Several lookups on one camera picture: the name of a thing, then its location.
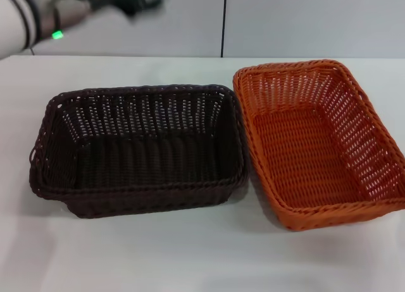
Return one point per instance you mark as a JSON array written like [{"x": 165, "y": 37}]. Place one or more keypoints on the orange woven basket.
[{"x": 303, "y": 153}]

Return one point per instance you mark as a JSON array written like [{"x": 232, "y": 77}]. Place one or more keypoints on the dark brown woven basket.
[{"x": 142, "y": 165}]

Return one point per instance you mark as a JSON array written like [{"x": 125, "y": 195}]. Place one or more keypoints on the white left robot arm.
[{"x": 12, "y": 23}]

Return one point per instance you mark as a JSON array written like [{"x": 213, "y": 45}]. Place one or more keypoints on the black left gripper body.
[{"x": 133, "y": 1}]

